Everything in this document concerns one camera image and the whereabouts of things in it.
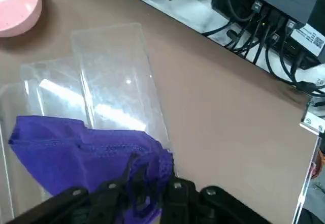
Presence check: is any clear acrylic stepped storage rack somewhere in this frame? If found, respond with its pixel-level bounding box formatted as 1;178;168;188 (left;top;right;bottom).
0;22;176;224

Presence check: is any purple microfibre towel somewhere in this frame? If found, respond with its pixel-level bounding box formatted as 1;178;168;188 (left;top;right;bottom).
8;115;175;220

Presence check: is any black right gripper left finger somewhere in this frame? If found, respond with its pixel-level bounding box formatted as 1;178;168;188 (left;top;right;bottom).
5;154;136;224

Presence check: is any clear acrylic side panel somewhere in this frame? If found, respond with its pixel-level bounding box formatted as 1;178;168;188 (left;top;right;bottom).
291;95;325;224

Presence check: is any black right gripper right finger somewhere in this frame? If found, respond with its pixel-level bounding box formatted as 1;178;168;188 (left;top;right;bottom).
132;168;270;224

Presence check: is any pink bowl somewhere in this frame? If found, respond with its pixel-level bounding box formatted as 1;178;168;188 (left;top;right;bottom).
0;0;43;38

